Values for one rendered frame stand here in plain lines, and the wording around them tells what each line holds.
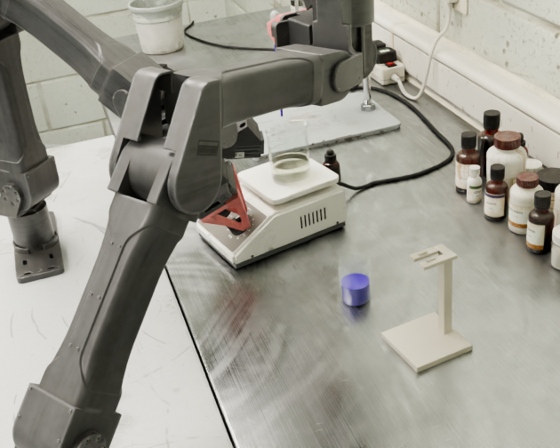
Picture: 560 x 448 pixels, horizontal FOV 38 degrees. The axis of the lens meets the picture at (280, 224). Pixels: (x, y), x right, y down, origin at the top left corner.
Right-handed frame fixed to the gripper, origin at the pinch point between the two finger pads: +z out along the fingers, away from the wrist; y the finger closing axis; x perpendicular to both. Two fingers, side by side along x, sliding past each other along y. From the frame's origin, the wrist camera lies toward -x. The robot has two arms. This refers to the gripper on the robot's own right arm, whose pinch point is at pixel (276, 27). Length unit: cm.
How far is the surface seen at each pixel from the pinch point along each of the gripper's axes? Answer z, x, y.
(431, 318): -31.7, 31.5, -1.6
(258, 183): 1.8, 23.3, 4.1
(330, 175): -3.2, 23.0, -5.5
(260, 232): -5.1, 27.3, 8.1
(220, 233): 1.0, 28.9, 11.7
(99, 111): 237, 91, -41
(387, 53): 42, 24, -50
